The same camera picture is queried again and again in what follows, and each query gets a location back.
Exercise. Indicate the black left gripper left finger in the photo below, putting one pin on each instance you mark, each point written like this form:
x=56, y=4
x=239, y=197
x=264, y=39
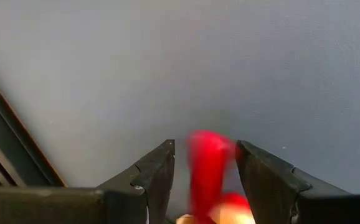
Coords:
x=149, y=186

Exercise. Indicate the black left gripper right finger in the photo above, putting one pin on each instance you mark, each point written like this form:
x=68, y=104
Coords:
x=270, y=186

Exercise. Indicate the red chili pepper toy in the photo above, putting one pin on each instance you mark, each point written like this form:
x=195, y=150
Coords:
x=208, y=161

